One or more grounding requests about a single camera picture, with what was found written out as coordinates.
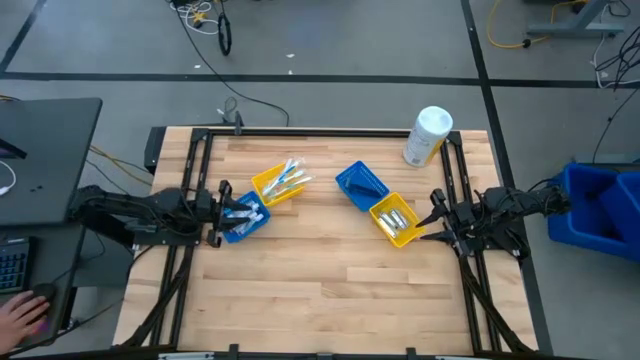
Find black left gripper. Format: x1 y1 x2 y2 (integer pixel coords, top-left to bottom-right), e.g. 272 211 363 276
195 179 254 249

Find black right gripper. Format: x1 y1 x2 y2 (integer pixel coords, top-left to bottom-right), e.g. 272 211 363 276
414 188 482 259

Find blue white toothbrush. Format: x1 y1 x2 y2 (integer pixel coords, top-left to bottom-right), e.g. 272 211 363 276
263 158 294 194
271 177 314 201

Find green white toothbrush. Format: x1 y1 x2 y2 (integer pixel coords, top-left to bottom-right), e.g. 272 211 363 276
266 171 306 198

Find dark blue disposable razor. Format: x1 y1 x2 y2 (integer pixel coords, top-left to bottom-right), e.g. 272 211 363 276
343 176 381 194
347 183 384 200

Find yellow plastic basket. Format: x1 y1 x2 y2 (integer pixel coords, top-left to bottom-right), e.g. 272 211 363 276
250 162 306 207
368 191 427 249

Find blue plastic basket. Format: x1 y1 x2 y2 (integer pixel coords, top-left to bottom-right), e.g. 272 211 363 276
335 160 391 213
219 191 273 245

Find white wipes canister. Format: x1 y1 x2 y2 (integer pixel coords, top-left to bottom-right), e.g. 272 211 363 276
402 105 454 168

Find black corner plate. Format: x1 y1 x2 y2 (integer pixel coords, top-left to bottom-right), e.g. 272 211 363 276
143 126 167 171

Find large blue storage bin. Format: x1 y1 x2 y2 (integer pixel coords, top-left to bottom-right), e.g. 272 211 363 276
547 162 640 261

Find black keyboard desk shelf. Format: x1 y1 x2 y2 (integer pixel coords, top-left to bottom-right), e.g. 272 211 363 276
0 222 87 349

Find black desk top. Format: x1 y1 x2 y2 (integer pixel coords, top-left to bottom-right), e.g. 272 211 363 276
0 97 104 227

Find black computer mouse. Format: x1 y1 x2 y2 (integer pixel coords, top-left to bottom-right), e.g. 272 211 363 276
30 282 58 307

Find black backlit keyboard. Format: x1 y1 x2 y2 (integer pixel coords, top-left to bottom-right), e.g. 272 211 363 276
0 236 32 295

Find black monitor edge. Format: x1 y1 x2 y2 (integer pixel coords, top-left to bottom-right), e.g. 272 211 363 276
0 137 29 160

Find person's hand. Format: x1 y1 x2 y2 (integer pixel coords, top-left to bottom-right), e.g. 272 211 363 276
0 291 52 355

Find gray desk leg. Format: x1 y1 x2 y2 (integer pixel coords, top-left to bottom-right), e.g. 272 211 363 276
525 0 626 37

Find yellow thin wires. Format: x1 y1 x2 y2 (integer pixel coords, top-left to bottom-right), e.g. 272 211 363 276
88 144 151 187

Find long black floor cable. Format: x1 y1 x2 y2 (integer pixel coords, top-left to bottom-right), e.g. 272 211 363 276
172 0 291 127

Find black cable loop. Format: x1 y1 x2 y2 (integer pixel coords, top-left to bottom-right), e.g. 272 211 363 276
217 12 234 56

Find yellow floor cable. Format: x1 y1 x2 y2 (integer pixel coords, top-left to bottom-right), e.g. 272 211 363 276
487 0 586 50

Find thin black floor cable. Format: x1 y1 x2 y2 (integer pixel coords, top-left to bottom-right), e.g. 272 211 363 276
592 89 640 164

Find white desk cable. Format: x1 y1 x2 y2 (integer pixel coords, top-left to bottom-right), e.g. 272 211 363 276
0 159 18 197

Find black white cable bundle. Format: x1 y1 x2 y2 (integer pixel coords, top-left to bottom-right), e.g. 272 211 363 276
592 24 640 91

